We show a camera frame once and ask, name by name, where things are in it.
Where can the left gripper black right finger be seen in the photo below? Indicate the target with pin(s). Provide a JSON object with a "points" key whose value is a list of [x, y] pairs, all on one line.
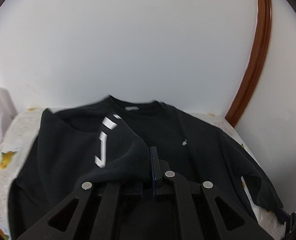
{"points": [[204, 211]]}

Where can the brown wooden door frame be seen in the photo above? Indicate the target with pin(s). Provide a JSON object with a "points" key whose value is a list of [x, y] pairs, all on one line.
{"points": [[255, 65]]}

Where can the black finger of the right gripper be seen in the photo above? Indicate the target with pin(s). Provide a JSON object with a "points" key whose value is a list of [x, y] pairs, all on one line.
{"points": [[290, 224]]}

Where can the white fruit print tablecloth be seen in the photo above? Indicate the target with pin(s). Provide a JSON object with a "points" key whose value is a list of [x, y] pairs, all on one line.
{"points": [[23, 131]]}

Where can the black sweatshirt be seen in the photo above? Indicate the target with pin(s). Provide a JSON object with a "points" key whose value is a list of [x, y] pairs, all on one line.
{"points": [[109, 142]]}

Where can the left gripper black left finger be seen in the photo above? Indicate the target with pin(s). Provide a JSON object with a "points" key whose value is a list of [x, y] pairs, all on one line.
{"points": [[74, 218]]}

